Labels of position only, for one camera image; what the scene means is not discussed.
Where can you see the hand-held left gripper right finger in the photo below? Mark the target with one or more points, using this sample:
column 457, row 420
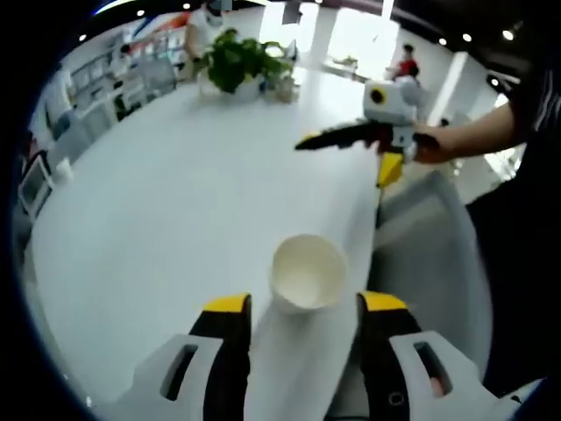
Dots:
column 403, row 377

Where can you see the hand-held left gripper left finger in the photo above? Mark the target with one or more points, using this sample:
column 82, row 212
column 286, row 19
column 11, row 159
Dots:
column 175, row 381

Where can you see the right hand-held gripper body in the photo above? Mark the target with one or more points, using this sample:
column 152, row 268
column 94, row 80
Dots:
column 394, row 109

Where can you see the green printed white paper cup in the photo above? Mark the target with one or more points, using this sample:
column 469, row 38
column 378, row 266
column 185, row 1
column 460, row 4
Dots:
column 307, row 272

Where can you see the person's right hand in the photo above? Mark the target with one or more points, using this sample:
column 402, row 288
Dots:
column 438, row 151

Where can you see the small beige ornament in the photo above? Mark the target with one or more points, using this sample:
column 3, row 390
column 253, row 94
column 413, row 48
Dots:
column 285, row 90

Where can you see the grey mesh office chair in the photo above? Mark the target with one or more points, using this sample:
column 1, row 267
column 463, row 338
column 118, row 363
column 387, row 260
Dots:
column 429, row 263

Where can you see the green potted plant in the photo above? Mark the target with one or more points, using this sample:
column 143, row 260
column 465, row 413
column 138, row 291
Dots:
column 236, row 57

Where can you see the black hanging sign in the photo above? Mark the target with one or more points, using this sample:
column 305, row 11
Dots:
column 293, row 11

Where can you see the group of ceiling spotlights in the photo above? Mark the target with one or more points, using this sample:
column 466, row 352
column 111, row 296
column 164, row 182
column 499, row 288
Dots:
column 508, row 35

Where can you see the person's dark clothed torso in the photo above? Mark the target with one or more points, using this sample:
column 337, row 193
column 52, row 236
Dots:
column 517, row 263

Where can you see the white framed office chair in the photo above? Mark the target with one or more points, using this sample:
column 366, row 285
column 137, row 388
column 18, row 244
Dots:
column 37, row 184

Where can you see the grey desk partition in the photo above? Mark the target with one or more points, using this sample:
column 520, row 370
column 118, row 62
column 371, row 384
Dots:
column 87, row 127

